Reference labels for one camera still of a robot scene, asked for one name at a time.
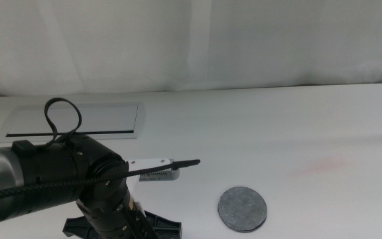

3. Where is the round grey cup mat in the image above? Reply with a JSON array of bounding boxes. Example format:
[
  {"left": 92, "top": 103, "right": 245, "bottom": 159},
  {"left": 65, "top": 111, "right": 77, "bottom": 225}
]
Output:
[{"left": 217, "top": 186, "right": 268, "bottom": 233}]

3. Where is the white backdrop curtain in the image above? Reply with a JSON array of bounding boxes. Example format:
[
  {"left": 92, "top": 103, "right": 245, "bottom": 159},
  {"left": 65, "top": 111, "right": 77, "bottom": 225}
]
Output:
[{"left": 0, "top": 0, "right": 382, "bottom": 98}]

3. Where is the black braided cable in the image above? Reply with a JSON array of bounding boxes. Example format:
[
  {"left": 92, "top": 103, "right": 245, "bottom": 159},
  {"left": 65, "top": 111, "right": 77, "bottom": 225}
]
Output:
[{"left": 0, "top": 159, "right": 201, "bottom": 201}]

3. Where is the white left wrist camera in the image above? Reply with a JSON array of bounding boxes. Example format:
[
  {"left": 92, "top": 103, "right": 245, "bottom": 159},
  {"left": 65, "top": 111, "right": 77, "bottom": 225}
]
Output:
[{"left": 126, "top": 157, "right": 181, "bottom": 213}]

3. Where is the grey table cable hatch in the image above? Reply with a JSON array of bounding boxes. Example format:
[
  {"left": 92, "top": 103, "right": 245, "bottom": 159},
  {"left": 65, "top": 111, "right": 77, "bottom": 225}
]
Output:
[{"left": 0, "top": 102, "right": 147, "bottom": 143}]

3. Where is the thin black looped cable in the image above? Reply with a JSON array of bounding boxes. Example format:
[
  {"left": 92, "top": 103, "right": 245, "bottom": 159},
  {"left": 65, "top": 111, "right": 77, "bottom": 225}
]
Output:
[{"left": 44, "top": 97, "right": 83, "bottom": 149}]

